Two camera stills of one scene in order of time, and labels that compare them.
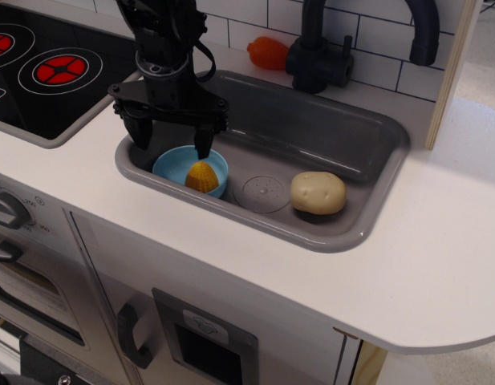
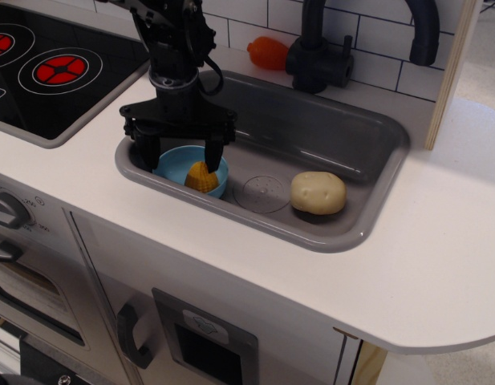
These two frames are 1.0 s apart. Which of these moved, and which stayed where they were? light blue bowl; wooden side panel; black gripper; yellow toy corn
Moved: black gripper
Stayed: light blue bowl; wooden side panel; yellow toy corn
